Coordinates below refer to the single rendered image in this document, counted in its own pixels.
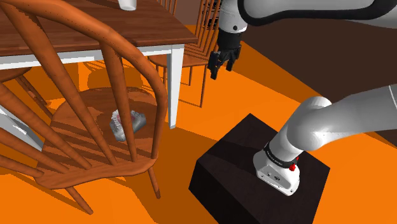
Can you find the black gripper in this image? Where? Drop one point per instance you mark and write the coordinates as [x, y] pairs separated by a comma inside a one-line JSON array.
[[229, 42]]

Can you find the dark robot stand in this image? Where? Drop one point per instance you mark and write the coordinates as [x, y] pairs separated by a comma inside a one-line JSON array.
[[235, 173]]

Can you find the wooden table with white legs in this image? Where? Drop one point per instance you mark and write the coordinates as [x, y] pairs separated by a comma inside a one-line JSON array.
[[102, 28]]

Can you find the grey and red toy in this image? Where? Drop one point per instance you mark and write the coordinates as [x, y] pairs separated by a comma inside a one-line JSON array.
[[138, 121]]

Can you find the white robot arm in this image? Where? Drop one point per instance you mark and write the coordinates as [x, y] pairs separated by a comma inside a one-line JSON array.
[[347, 118]]

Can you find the white cup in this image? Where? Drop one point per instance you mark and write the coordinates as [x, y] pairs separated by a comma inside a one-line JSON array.
[[127, 4]]

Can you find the wooden spindle-back chair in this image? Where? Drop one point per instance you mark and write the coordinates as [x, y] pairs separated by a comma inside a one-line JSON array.
[[167, 5], [83, 102], [12, 74], [192, 59]]

